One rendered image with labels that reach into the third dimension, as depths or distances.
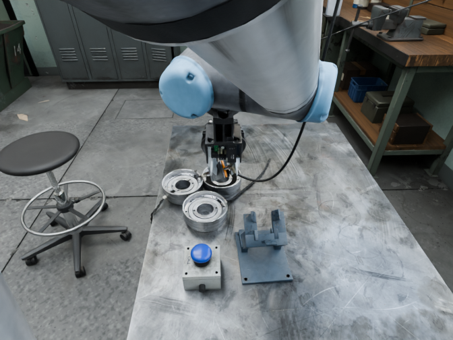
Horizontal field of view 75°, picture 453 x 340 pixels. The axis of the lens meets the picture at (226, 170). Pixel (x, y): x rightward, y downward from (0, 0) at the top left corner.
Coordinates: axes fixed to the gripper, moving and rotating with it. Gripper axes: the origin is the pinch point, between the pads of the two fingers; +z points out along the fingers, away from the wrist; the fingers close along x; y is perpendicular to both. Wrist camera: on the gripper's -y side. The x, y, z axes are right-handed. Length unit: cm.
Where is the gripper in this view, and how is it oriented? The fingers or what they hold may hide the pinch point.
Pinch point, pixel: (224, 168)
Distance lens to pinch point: 70.6
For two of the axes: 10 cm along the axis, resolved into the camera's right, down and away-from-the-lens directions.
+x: 10.0, -0.2, 0.1
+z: 0.1, 7.0, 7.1
